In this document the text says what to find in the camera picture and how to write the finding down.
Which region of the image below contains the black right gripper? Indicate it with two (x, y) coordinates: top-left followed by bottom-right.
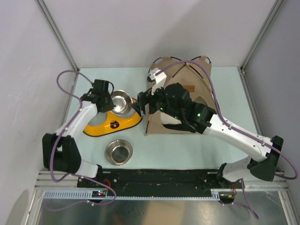
(131, 81), (182, 120)

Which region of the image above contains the steel pet bowl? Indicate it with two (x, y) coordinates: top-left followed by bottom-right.
(105, 139), (133, 165)
(112, 90), (133, 116)

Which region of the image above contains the yellow double bowl holder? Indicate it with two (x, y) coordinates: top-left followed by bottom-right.
(83, 109), (142, 137)

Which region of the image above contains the black tent pole front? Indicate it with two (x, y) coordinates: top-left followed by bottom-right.
(154, 56), (211, 80)

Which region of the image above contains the black tent pole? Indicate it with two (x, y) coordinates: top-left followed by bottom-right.
(146, 56), (211, 127)
(154, 56), (211, 80)

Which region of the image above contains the beige fabric pet tent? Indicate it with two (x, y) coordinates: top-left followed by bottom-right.
(145, 56), (217, 135)

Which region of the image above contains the black tent pole back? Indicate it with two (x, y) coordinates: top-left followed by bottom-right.
(146, 56), (211, 127)

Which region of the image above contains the cream fluffy cushion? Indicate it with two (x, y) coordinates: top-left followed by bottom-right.
(160, 113), (181, 125)

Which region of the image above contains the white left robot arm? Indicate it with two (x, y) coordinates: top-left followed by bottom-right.
(42, 79), (115, 187)

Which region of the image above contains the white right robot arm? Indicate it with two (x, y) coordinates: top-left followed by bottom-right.
(133, 83), (283, 188)

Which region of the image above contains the small circuit board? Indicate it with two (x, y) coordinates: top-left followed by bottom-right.
(92, 190), (107, 198)

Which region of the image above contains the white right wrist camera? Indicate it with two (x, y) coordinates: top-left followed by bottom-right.
(147, 68), (167, 95)

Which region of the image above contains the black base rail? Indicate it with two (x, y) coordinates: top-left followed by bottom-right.
(77, 168), (225, 198)

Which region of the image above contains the left aluminium frame post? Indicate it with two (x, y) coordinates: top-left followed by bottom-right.
(35, 0), (79, 70)

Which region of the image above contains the aluminium frame post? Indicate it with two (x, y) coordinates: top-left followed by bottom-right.
(240, 0), (285, 71)
(35, 0), (79, 70)

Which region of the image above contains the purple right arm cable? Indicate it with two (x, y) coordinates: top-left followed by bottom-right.
(158, 60), (298, 220)

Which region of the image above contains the right aluminium frame post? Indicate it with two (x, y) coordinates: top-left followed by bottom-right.
(240, 0), (285, 71)

